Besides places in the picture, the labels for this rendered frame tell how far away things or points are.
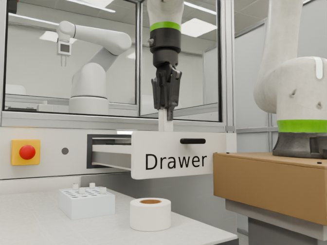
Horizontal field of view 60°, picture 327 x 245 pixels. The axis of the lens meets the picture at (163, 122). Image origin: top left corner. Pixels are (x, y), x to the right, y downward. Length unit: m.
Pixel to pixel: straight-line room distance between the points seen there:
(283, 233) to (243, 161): 0.19
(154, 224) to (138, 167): 0.20
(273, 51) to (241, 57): 2.16
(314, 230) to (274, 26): 0.60
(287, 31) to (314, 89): 0.27
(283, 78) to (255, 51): 2.20
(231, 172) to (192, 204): 0.49
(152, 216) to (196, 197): 0.73
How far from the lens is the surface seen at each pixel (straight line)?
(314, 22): 2.60
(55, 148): 0.93
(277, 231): 0.76
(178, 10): 0.85
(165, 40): 0.82
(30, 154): 0.85
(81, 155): 0.95
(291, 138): 0.75
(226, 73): 1.34
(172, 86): 0.78
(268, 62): 0.93
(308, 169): 0.58
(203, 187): 1.22
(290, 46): 0.95
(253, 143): 2.87
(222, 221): 1.32
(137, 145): 0.65
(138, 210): 0.48
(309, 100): 0.74
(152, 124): 1.07
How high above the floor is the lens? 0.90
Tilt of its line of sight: 4 degrees up
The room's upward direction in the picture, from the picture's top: straight up
